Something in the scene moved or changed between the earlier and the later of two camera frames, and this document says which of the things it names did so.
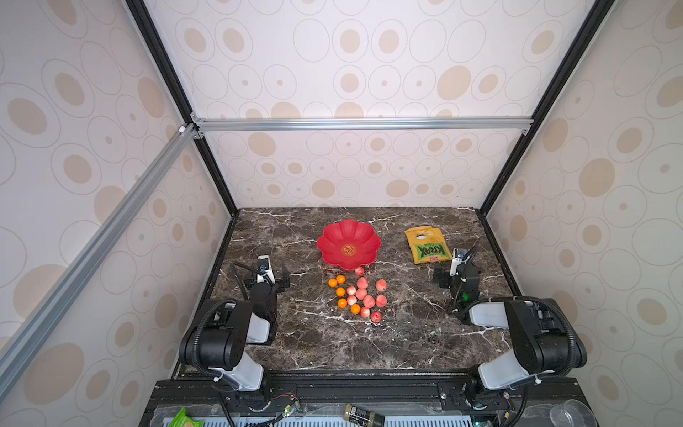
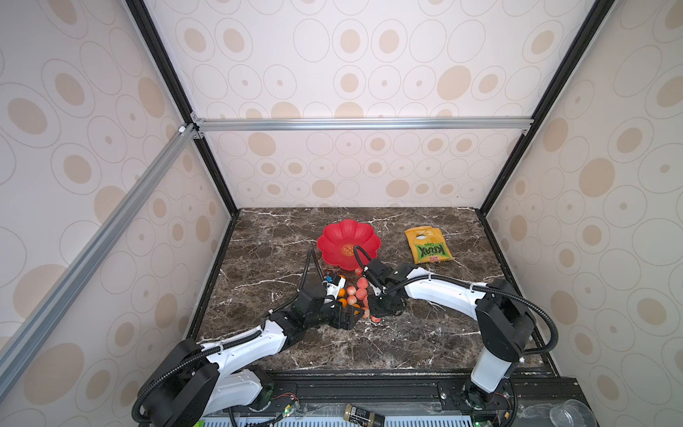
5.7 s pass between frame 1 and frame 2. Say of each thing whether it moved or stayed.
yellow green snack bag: stayed
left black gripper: moved
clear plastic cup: stayed
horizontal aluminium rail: stayed
